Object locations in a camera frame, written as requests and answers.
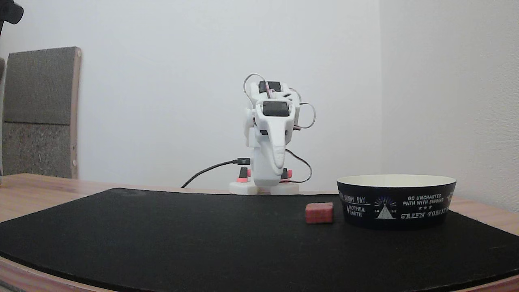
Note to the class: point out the black and orange table clamp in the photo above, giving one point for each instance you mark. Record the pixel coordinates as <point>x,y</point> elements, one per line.
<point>286,175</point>
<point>243,175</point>

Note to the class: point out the black camera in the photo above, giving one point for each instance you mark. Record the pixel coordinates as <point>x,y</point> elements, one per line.
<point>10,12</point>

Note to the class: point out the black desk mat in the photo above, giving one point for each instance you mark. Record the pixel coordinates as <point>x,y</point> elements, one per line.
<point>202,239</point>

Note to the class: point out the grey board with wooden edge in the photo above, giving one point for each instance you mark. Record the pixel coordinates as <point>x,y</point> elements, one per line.
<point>38,113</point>

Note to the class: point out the red-brown toy cube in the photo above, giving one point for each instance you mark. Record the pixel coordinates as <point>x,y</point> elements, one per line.
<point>319,213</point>

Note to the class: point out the navy printed paper bowl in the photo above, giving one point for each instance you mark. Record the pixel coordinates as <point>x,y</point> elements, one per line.
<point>397,205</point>

